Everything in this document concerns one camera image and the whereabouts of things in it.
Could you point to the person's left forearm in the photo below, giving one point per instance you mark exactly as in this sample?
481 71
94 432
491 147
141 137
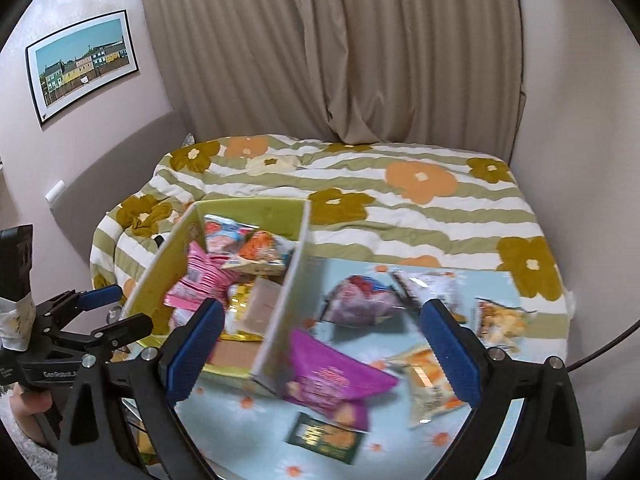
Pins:
20 455

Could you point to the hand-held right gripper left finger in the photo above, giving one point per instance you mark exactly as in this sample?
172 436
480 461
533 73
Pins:
195 355

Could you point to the beige curtain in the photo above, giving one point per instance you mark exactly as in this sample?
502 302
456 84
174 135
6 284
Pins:
325 50

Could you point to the clear cracker packet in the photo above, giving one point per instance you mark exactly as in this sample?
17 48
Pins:
502 322

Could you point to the red white blue snack packet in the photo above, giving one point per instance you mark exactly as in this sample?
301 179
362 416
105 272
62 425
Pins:
225 232

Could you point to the red orange snack packet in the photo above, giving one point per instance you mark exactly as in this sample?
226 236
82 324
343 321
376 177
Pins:
262 252

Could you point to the magenta snack bag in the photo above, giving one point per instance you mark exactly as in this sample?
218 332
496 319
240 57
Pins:
330 375

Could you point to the grey bed headboard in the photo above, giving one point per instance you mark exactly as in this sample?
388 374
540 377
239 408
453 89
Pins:
115 170

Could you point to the striped flower print blanket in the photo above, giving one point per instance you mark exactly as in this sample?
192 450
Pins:
400 220

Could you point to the white wall switch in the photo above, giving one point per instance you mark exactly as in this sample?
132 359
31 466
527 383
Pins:
55 191

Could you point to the framed wall poster of houses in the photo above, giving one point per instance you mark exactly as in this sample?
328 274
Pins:
82 65

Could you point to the pink striped snack packet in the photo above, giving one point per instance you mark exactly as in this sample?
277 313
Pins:
200 275

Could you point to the person's left hand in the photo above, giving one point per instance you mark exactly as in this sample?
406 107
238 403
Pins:
30 410

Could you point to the yellow gold snack packet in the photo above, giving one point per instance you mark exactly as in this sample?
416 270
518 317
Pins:
237 310

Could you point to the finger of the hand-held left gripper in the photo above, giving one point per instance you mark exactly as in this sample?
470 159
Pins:
97 296
120 329

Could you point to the orange white snack packet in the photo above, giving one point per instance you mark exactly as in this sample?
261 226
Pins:
425 385

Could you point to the green cardboard box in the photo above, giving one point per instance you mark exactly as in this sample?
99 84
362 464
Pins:
280 310

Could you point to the small green snack packet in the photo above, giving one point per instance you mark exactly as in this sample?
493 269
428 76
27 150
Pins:
325 437

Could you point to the light blue daisy tablecloth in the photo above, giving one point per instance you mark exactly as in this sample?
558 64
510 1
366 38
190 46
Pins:
240 425

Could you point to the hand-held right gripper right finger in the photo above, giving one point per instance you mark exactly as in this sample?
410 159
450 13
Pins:
450 355

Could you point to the dark purple snack bag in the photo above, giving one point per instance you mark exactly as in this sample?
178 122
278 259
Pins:
360 300

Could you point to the beige snack box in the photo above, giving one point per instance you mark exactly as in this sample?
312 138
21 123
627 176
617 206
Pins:
262 300

